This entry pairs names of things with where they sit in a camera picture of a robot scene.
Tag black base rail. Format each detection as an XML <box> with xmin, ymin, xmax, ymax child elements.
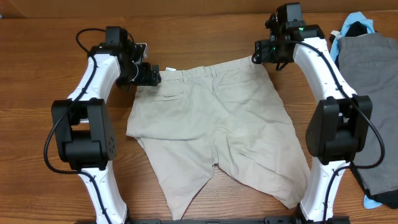
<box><xmin>127</xmin><ymin>215</ymin><xmax>351</xmax><ymax>224</ymax></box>

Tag black garment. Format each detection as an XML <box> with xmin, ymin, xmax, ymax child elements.
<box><xmin>334</xmin><ymin>22</ymin><xmax>397</xmax><ymax>209</ymax></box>

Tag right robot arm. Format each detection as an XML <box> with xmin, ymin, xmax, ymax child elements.
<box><xmin>252</xmin><ymin>2</ymin><xmax>373</xmax><ymax>223</ymax></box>

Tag grey shorts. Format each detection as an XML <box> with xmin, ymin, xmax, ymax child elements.
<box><xmin>337</xmin><ymin>32</ymin><xmax>398</xmax><ymax>196</ymax></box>

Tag light blue garment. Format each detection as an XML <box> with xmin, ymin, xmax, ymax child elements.
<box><xmin>329</xmin><ymin>12</ymin><xmax>382</xmax><ymax>209</ymax></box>

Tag beige shorts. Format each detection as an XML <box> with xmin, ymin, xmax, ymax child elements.
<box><xmin>126</xmin><ymin>57</ymin><xmax>310</xmax><ymax>220</ymax></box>

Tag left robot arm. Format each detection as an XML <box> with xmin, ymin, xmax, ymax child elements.
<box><xmin>44</xmin><ymin>26</ymin><xmax>161</xmax><ymax>223</ymax></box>

